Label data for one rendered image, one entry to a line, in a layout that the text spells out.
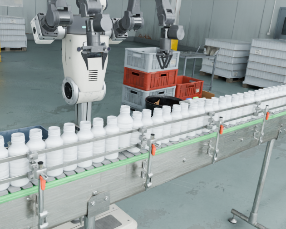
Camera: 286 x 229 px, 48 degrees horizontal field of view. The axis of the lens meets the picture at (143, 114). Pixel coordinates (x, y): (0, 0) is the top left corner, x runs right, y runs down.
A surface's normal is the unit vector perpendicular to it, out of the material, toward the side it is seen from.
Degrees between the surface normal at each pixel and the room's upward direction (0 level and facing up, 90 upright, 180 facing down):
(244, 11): 90
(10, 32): 89
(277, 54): 90
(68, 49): 90
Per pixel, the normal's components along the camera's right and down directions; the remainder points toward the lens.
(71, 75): -0.75, 0.32
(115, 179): 0.66, 0.29
